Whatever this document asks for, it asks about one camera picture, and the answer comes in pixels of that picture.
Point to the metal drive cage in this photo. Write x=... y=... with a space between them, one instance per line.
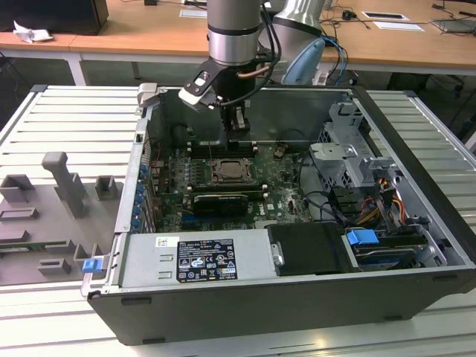
x=336 y=158

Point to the black monitor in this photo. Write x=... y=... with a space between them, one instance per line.
x=56 y=15

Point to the grey plastic case bracket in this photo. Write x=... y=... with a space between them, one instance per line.
x=147 y=94

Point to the black graphics card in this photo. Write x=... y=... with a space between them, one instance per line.
x=219 y=205

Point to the CPU socket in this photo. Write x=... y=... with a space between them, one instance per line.
x=215 y=181

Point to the black open PC case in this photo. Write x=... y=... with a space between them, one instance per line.
x=223 y=316

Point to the small white device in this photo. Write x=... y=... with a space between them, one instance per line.
x=320 y=76

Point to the crumpled white paper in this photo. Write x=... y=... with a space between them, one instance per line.
x=29 y=35

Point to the black plastic shroud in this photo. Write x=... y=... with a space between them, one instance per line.
x=312 y=247

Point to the grey parts rack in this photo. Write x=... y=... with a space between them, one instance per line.
x=44 y=230

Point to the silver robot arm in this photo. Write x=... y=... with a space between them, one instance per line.
x=232 y=41

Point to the green RAM stick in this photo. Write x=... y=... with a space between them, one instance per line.
x=33 y=245

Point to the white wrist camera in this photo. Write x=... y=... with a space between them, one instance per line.
x=191 y=97

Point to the blue card retainer clip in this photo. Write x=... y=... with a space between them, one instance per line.
x=138 y=204
x=144 y=170
x=141 y=192
x=136 y=215

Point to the blue expansion slot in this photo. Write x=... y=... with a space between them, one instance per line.
x=193 y=223

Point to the green motherboard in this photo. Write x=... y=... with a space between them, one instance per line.
x=286 y=202

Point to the black computer mouse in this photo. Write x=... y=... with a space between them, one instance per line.
x=349 y=15

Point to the hard disk in blue carrier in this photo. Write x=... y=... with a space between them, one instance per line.
x=361 y=238

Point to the wooden desk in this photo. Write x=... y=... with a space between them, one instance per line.
x=156 y=29
x=37 y=46

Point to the grey power supply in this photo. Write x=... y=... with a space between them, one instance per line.
x=148 y=260

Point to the blue plastic latch tab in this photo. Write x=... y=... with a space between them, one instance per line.
x=92 y=266

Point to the clear document tray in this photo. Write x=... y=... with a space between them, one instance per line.
x=453 y=25

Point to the white paper sheet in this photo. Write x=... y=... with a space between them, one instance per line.
x=399 y=26

